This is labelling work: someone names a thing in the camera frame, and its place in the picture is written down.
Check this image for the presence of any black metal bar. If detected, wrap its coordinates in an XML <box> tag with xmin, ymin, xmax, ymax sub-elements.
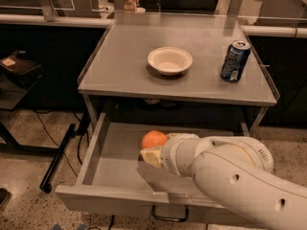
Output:
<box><xmin>39</xmin><ymin>124</ymin><xmax>75</xmax><ymax>194</ymax></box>

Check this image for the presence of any grey open top drawer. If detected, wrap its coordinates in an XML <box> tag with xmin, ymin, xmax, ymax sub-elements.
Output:
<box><xmin>56</xmin><ymin>113</ymin><xmax>258</xmax><ymax>228</ymax></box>

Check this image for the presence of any blue soda can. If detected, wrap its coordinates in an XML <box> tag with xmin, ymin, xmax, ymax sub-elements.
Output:
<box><xmin>220</xmin><ymin>40</ymin><xmax>250</xmax><ymax>82</ymax></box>

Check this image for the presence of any grey cabinet table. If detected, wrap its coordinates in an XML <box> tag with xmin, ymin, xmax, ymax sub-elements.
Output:
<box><xmin>79</xmin><ymin>13</ymin><xmax>278</xmax><ymax>127</ymax></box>

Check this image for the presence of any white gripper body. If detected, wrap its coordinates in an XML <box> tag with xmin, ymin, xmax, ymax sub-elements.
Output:
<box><xmin>161</xmin><ymin>133</ymin><xmax>202</xmax><ymax>177</ymax></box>

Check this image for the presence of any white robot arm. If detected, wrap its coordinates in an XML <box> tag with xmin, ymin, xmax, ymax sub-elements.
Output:
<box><xmin>140</xmin><ymin>130</ymin><xmax>307</xmax><ymax>230</ymax></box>

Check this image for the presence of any black box on shelf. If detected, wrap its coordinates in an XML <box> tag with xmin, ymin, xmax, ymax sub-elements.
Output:
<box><xmin>0</xmin><ymin>51</ymin><xmax>42</xmax><ymax>89</ymax></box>

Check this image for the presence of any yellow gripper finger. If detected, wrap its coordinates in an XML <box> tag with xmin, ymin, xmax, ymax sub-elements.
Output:
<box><xmin>166</xmin><ymin>133</ymin><xmax>185</xmax><ymax>140</ymax></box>
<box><xmin>140</xmin><ymin>146</ymin><xmax>163</xmax><ymax>169</ymax></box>

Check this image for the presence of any white bowl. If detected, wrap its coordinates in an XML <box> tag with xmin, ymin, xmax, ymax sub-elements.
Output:
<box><xmin>147</xmin><ymin>47</ymin><xmax>193</xmax><ymax>76</ymax></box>

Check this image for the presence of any person's shoe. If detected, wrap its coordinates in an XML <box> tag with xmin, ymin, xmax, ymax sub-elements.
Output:
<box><xmin>0</xmin><ymin>188</ymin><xmax>12</xmax><ymax>207</ymax></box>

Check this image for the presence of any black drawer handle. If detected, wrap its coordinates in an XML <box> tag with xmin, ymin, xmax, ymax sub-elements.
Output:
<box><xmin>152</xmin><ymin>205</ymin><xmax>190</xmax><ymax>222</ymax></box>

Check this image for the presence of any black floor cable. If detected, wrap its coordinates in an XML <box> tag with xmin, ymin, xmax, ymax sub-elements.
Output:
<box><xmin>32</xmin><ymin>109</ymin><xmax>91</xmax><ymax>177</ymax></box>

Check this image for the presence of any orange fruit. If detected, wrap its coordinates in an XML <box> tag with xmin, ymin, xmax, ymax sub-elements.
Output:
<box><xmin>141</xmin><ymin>130</ymin><xmax>168</xmax><ymax>150</ymax></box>

